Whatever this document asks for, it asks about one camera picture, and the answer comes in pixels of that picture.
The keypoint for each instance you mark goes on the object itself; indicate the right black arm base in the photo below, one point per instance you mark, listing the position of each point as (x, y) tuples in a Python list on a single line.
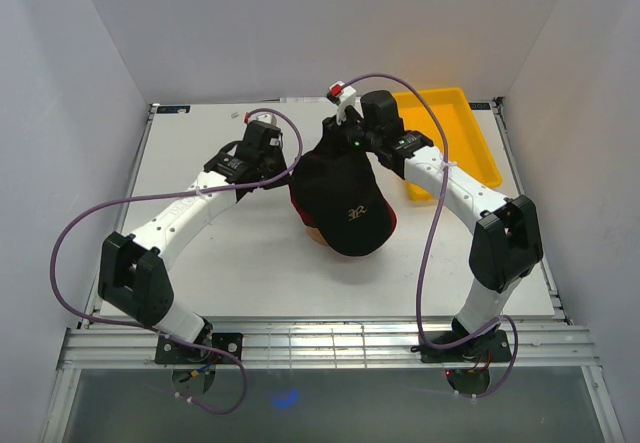
[(492, 346)]

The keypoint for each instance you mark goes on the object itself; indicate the black cap gold logo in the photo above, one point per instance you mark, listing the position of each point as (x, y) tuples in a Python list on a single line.
[(345, 178)]

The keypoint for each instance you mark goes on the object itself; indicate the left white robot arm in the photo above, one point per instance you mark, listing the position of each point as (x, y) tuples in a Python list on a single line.
[(134, 268)]

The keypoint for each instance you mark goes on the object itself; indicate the yellow plastic tray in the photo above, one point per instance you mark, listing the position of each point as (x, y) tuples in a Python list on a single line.
[(466, 142)]

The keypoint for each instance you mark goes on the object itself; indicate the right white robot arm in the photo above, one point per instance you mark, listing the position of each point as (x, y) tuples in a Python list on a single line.
[(506, 241)]

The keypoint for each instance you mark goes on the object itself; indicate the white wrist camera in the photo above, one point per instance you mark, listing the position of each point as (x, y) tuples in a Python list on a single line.
[(342, 96), (267, 117)]

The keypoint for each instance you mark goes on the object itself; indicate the blue label sticker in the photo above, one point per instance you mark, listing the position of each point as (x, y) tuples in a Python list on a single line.
[(173, 109)]

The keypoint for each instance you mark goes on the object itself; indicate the red baseball cap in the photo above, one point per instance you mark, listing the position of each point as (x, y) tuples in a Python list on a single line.
[(380, 216)]

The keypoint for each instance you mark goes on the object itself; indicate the aluminium frame rail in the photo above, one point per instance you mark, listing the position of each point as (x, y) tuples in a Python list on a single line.
[(315, 345)]

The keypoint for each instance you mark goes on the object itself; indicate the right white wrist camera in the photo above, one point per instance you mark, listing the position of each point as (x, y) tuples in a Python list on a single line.
[(342, 96)]

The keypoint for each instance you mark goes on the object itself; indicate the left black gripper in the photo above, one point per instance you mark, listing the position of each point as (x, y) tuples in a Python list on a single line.
[(280, 156)]

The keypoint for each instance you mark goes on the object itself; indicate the wooden hat stand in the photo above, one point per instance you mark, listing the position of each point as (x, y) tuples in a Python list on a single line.
[(316, 236)]

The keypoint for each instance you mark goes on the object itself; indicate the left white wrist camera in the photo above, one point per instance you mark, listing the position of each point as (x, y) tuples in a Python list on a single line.
[(267, 117)]

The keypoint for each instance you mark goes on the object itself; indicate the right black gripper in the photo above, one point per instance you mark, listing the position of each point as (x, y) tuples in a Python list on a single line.
[(332, 132)]

